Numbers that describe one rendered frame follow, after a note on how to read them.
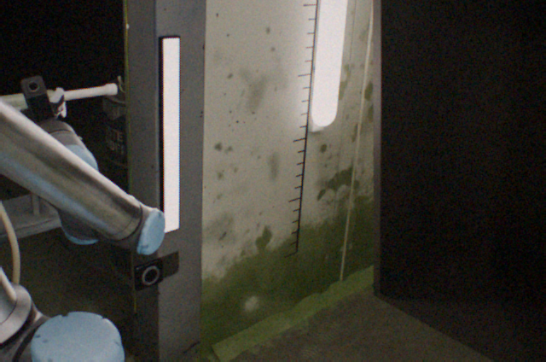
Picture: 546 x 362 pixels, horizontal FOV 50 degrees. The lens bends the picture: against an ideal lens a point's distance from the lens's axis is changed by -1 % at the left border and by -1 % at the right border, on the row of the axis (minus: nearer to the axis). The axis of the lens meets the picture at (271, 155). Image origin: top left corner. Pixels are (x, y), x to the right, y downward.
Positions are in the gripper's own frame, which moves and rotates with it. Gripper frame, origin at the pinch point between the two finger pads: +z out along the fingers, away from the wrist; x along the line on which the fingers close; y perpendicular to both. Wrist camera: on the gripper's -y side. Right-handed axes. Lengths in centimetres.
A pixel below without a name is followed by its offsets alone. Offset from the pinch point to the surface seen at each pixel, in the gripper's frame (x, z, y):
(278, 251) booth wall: 76, 16, 100
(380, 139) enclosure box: 83, -30, 28
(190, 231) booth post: 39, 12, 69
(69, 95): 12.2, 16.5, 10.7
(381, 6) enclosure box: 86, -24, -9
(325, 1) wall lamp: 105, 25, 7
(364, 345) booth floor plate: 93, -19, 134
